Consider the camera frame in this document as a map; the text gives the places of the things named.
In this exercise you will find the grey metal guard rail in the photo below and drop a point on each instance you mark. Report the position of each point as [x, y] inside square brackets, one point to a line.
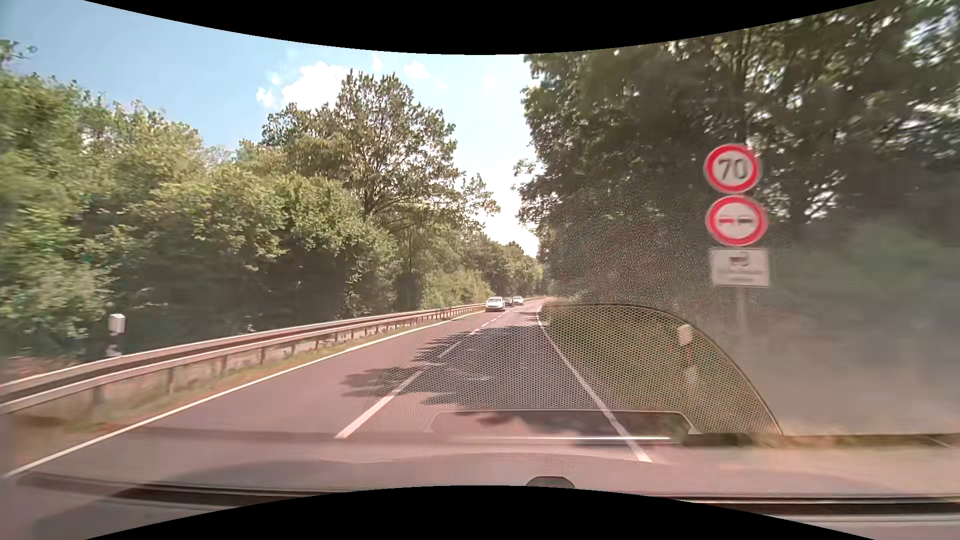
[225, 349]

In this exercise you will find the grey asphalt road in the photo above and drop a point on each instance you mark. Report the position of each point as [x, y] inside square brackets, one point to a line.
[480, 360]

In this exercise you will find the white marker post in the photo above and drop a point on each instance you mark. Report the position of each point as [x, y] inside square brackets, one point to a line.
[116, 330]
[685, 345]

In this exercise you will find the car's own bonnet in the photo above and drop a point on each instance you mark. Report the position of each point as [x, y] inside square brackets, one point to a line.
[375, 472]

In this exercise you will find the road markings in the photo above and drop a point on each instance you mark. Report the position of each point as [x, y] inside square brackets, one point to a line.
[379, 406]

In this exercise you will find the wood of dark trees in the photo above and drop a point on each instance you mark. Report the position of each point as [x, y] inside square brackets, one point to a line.
[750, 112]

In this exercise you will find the round red-rimmed road signs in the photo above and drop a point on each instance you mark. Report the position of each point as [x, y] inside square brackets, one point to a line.
[736, 220]

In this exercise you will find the wood of green trees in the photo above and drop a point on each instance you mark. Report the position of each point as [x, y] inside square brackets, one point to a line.
[225, 225]

